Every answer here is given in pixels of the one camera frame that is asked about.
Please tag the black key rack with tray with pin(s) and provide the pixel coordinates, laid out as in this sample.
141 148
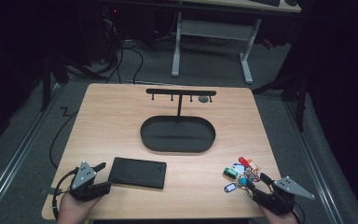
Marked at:
177 137

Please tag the black metal stand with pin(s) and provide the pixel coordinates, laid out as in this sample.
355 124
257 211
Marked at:
300 102
46 84

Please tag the small red object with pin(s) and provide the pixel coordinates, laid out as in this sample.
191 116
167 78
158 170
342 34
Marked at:
268 44

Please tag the black keyboard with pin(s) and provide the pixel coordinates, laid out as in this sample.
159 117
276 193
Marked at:
265 2

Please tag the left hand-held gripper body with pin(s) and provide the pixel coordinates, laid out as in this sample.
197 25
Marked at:
82 177

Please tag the grey tape piece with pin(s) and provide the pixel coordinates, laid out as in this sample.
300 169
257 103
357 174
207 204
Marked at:
46 191

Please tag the desk with white legs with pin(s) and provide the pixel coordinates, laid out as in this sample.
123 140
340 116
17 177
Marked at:
217 30

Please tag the person's left hand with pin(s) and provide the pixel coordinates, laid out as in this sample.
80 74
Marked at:
73 211

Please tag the grey round table grommet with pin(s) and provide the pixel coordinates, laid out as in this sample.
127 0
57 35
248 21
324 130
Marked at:
203 99

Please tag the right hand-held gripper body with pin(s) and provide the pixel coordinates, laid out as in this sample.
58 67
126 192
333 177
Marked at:
287 188

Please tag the black computer mouse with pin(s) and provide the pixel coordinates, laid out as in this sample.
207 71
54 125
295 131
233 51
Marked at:
291 2

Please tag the person's right hand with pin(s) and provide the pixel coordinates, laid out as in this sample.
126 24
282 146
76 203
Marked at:
281 219

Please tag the key bunch with coloured tags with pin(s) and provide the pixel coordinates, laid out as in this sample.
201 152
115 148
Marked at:
238 169

